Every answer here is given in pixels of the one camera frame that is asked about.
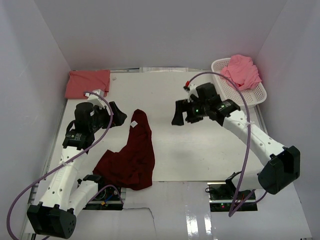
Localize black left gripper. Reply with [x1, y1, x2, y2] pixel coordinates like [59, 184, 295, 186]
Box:
[89, 101, 127, 133]

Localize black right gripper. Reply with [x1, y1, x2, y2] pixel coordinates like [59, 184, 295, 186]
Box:
[171, 97, 209, 127]

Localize dark red t-shirt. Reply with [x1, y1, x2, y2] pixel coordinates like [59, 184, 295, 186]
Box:
[93, 109, 156, 191]

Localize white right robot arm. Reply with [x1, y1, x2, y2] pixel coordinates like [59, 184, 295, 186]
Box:
[171, 83, 301, 200]

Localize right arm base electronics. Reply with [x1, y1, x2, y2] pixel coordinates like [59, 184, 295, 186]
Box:
[205, 182, 258, 213]

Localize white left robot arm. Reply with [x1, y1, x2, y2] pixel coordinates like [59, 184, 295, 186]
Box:
[27, 101, 127, 239]

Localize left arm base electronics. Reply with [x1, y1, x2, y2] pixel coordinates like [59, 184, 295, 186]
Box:
[83, 186, 126, 211]

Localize folded salmon t-shirt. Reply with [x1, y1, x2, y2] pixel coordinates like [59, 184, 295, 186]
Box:
[64, 69, 111, 99]

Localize crumpled pink t-shirt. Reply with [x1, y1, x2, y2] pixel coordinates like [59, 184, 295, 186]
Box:
[220, 54, 262, 91]

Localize white plastic basket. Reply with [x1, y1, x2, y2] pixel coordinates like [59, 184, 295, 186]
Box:
[211, 57, 268, 111]

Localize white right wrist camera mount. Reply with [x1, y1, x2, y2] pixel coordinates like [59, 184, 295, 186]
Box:
[183, 81, 199, 103]

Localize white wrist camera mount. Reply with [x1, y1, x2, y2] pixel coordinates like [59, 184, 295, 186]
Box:
[84, 89, 107, 109]
[183, 81, 199, 103]

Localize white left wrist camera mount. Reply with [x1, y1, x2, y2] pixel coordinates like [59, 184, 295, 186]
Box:
[84, 89, 107, 109]

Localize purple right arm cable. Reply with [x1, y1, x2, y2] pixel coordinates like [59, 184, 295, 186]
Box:
[188, 71, 267, 218]

